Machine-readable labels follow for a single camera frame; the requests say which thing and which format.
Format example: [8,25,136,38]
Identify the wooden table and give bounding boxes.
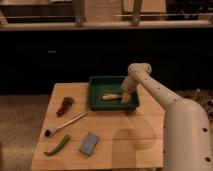
[31,83,164,171]

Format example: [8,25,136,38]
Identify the wooden handled brush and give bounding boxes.
[44,113,85,138]

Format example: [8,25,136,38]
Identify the blue sponge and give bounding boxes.
[79,132,99,156]

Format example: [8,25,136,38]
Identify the green plastic tray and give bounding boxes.
[87,76,140,111]

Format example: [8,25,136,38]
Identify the green chili pepper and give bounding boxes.
[44,134,71,156]

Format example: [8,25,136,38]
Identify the dark red grape bunch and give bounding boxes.
[56,97,74,117]

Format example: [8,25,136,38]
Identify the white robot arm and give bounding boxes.
[122,63,213,171]

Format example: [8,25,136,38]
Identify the wooden counter ledge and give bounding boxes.
[0,20,213,31]

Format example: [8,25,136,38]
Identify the yellow banana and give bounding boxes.
[102,94,122,101]

